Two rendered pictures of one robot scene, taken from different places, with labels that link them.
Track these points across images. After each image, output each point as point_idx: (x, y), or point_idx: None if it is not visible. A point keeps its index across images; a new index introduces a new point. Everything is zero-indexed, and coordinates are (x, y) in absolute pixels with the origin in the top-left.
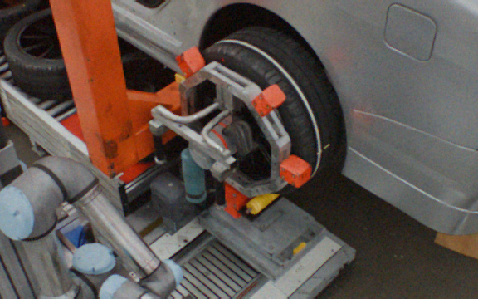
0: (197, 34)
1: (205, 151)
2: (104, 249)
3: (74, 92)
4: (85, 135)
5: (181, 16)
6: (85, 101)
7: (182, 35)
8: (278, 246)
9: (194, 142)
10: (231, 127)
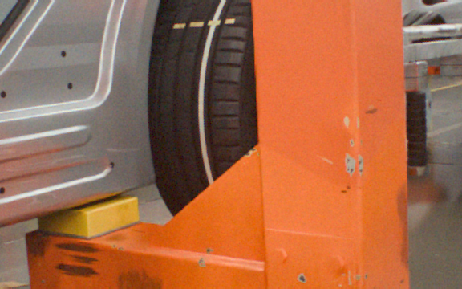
0: (149, 27)
1: (456, 50)
2: None
3: (363, 94)
4: (369, 267)
5: (89, 18)
6: (386, 95)
7: (90, 75)
8: None
9: (447, 46)
10: (419, 14)
